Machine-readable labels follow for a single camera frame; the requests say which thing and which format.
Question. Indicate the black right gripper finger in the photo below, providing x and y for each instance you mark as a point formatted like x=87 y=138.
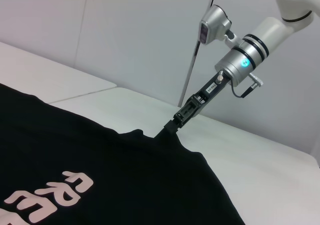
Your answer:
x=171 y=127

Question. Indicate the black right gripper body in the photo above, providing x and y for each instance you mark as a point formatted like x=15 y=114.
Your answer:
x=200 y=102

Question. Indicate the black shirt with FREE print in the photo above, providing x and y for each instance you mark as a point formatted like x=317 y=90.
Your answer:
x=100 y=160

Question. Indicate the metallic partition post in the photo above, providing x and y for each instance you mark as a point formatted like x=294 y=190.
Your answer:
x=197 y=47

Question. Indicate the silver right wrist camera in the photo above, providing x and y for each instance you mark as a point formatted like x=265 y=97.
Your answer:
x=213 y=25

